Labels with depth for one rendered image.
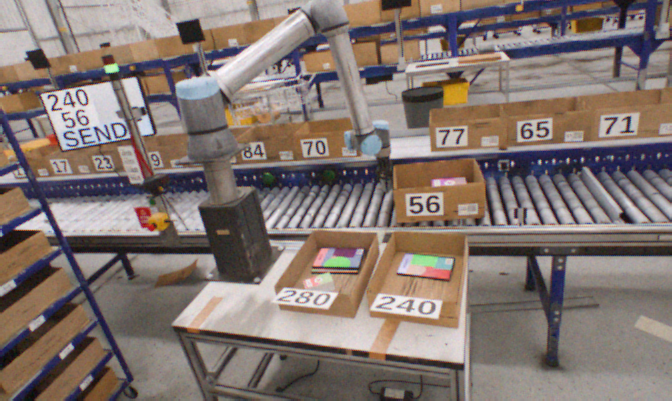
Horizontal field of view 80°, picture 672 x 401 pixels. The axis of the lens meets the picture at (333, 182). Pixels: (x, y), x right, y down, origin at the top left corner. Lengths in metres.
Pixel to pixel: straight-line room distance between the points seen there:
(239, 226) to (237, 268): 0.21
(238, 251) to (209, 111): 0.56
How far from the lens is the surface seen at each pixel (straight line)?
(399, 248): 1.67
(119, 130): 2.30
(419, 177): 2.10
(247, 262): 1.67
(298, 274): 1.61
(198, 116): 1.51
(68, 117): 2.39
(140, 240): 2.46
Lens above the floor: 1.68
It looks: 23 degrees down
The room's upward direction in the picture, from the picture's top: 10 degrees counter-clockwise
